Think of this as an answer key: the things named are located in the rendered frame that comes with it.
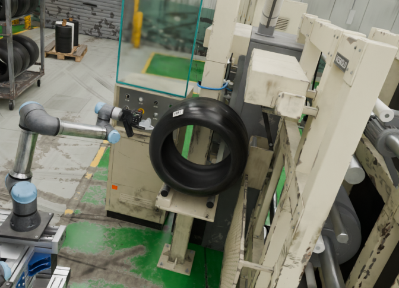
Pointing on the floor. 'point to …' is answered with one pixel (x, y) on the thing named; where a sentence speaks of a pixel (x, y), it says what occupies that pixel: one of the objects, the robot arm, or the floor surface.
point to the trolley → (19, 43)
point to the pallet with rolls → (66, 41)
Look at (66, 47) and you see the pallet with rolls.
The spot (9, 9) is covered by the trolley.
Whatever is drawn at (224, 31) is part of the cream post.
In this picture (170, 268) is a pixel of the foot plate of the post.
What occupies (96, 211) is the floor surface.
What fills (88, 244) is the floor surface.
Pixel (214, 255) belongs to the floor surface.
